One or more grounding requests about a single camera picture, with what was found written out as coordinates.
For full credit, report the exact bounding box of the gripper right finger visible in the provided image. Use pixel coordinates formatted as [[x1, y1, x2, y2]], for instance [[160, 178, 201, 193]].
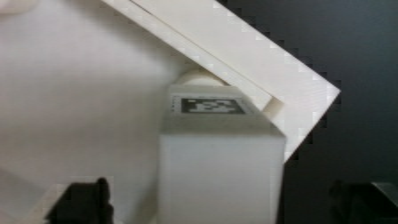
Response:
[[331, 181, 398, 224]]

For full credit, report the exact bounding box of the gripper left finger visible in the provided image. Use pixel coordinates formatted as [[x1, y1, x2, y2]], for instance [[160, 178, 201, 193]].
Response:
[[45, 178, 114, 224]]

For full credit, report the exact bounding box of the white table leg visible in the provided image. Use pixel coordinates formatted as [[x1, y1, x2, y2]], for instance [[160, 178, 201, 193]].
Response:
[[157, 70, 286, 224]]

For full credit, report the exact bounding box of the white square table top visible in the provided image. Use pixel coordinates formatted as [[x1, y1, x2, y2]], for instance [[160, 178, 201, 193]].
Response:
[[0, 0, 340, 224]]

